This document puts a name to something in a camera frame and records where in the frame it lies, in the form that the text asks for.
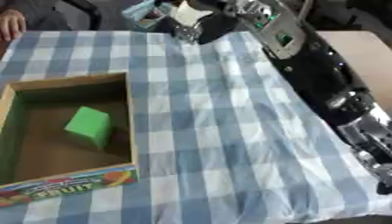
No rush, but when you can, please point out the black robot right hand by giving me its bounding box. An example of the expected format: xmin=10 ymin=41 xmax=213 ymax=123
xmin=151 ymin=0 xmax=247 ymax=46

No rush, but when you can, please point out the light blue object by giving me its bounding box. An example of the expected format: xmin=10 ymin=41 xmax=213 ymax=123
xmin=121 ymin=0 xmax=175 ymax=30

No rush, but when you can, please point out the tan cardboard box printed front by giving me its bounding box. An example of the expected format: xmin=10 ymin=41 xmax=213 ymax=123
xmin=0 ymin=72 xmax=141 ymax=208

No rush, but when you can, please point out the black chair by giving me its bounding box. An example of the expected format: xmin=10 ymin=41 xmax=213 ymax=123
xmin=61 ymin=0 xmax=103 ymax=31

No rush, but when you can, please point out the green block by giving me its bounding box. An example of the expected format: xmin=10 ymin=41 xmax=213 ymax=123
xmin=62 ymin=106 xmax=114 ymax=151

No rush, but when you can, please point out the person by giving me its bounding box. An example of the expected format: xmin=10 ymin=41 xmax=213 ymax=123
xmin=0 ymin=0 xmax=71 ymax=32

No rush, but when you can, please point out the person's hand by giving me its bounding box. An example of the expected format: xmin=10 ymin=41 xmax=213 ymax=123
xmin=0 ymin=8 xmax=28 ymax=42

